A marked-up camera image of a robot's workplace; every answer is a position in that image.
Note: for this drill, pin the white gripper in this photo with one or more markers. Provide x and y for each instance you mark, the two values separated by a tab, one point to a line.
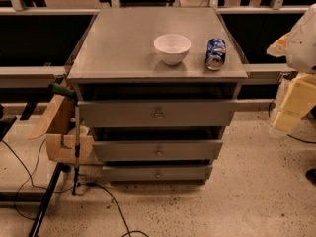
303	46

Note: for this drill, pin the grey bottom drawer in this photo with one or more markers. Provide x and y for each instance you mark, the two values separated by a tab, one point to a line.
157	173

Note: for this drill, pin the grey drawer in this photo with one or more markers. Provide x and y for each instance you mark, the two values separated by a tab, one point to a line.
157	173
157	113
157	150

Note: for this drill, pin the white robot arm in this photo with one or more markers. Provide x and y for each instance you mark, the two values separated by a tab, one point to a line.
299	48

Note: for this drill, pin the grey drawer cabinet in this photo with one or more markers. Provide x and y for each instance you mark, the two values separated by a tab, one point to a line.
118	62

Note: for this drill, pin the grey top drawer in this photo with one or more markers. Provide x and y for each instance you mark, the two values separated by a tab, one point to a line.
157	113

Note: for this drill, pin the grey middle drawer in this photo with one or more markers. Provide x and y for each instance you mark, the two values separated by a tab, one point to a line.
157	150

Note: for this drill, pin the blue soda can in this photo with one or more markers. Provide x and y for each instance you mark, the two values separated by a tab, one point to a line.
215	54

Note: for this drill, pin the white bowl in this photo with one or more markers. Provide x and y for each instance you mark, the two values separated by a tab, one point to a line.
172	48

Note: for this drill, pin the cardboard box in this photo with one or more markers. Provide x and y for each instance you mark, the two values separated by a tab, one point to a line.
57	124

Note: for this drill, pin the green handled grabber stick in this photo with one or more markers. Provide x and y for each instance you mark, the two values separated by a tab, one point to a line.
76	132

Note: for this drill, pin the black table leg frame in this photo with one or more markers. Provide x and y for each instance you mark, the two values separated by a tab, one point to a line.
40	198

